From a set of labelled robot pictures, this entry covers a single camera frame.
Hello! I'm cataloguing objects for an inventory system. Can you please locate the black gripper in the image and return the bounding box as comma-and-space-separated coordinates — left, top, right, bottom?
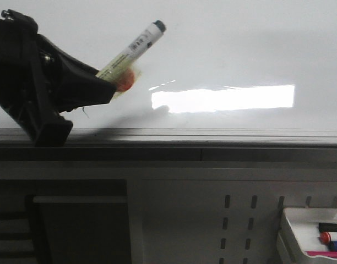
0, 9, 116, 147

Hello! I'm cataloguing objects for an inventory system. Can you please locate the white plastic storage bin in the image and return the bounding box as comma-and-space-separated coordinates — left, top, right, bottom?
276, 208, 337, 263

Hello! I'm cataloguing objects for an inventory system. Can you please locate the white slotted pegboard panel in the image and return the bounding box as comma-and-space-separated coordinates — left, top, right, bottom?
139, 179, 337, 263

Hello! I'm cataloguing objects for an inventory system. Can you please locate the pink paper in bin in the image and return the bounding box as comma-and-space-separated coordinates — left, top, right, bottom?
306, 251, 337, 259

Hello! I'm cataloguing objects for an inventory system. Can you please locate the white whiteboard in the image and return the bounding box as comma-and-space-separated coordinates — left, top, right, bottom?
0, 1, 337, 145

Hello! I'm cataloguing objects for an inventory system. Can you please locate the white whiteboard marker with tape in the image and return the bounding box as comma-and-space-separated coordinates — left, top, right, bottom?
96, 20, 166, 98

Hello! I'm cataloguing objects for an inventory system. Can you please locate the black marker in bin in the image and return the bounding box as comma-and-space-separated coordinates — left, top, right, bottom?
318, 223, 337, 233

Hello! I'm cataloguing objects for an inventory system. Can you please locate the dark shelf unit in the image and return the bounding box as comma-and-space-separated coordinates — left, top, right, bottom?
0, 180, 132, 263

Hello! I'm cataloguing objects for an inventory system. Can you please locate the orange capped marker in bin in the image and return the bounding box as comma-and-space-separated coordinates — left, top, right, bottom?
319, 232, 337, 245

